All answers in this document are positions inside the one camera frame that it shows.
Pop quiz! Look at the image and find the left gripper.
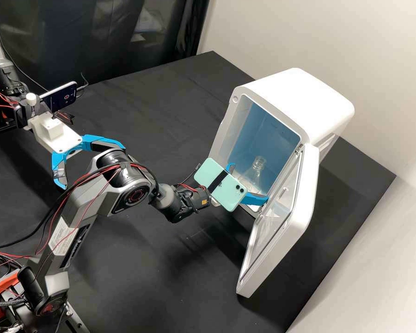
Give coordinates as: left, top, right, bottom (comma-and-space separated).
27, 115, 128, 191

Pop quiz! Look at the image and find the clear flask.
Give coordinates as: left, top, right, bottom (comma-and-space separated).
242, 156, 275, 196

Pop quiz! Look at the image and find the white box door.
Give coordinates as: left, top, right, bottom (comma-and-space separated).
235, 142, 322, 299

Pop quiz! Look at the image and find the white box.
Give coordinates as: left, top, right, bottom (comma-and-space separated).
205, 68, 355, 218

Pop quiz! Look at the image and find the orange clamp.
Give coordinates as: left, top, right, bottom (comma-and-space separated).
0, 272, 20, 315

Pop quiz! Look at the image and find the right wrist camera phone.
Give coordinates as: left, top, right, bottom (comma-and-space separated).
193, 158, 250, 212

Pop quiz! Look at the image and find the wrist camera phone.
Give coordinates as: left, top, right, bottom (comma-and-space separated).
23, 80, 79, 120
193, 158, 250, 212

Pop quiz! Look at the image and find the left wrist camera phone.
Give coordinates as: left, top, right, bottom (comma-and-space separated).
23, 80, 79, 120

